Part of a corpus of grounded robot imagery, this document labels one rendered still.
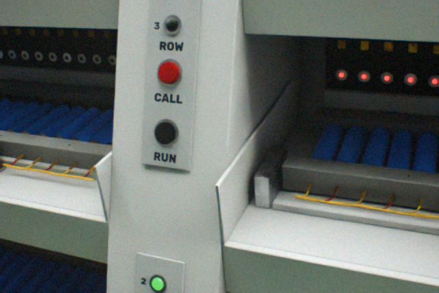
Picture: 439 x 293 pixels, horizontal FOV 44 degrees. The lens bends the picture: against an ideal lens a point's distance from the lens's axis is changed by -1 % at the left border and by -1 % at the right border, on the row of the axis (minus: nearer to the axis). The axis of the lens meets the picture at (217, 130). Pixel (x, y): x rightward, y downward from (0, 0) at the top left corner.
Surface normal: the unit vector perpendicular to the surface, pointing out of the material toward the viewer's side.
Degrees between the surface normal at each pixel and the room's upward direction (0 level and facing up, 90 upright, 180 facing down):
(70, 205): 22
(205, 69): 90
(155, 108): 90
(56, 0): 113
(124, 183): 90
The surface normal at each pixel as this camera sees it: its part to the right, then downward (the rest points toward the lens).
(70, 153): -0.38, 0.45
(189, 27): -0.38, 0.07
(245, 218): -0.08, -0.89
